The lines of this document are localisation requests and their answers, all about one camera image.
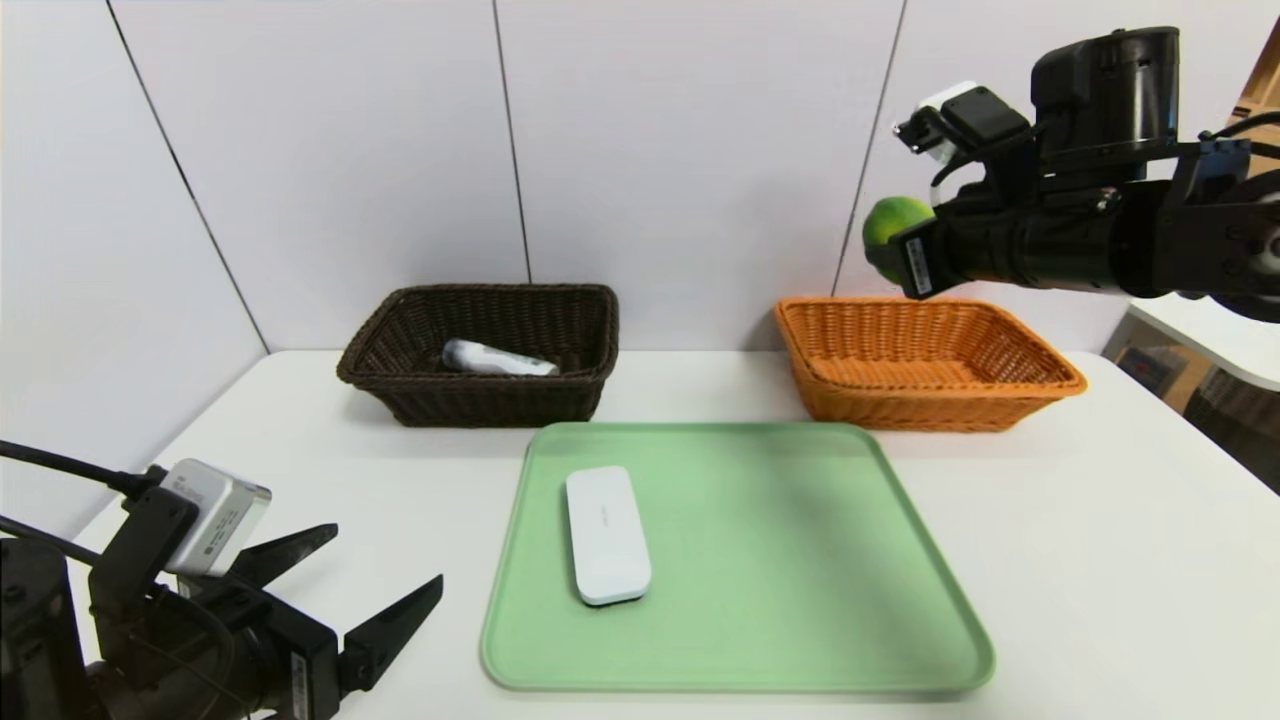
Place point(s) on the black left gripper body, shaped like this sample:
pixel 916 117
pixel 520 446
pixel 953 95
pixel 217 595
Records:
pixel 303 654

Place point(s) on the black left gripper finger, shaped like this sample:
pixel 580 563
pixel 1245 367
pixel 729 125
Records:
pixel 395 630
pixel 290 555

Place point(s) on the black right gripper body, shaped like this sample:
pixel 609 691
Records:
pixel 917 262

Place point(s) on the green lime fruit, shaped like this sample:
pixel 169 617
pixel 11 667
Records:
pixel 888 222

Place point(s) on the white rectangular board eraser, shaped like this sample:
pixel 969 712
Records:
pixel 607 535

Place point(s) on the clear bottle with white contents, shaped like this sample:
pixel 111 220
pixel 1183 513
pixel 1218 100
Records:
pixel 495 360

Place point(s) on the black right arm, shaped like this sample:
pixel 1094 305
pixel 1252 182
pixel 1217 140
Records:
pixel 1200 230

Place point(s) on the orange wicker basket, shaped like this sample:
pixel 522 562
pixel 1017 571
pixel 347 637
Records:
pixel 900 410

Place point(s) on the dark brown wicker basket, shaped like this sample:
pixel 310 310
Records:
pixel 480 400

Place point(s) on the wooden side table base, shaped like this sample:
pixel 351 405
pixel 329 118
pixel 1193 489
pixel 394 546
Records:
pixel 1150 370

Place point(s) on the white side table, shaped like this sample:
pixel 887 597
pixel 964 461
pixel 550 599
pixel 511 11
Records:
pixel 1210 345

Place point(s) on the dark brown bin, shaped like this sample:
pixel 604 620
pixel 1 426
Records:
pixel 1240 430

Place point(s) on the light green plastic tray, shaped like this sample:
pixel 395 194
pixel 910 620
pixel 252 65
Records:
pixel 780 600

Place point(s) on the wooden shelf unit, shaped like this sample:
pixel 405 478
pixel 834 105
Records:
pixel 1262 90

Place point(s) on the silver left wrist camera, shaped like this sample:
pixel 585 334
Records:
pixel 220 520

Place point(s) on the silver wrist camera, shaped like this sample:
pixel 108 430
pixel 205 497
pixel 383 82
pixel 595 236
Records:
pixel 220 520
pixel 965 115

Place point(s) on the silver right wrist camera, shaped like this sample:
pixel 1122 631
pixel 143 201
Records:
pixel 965 115

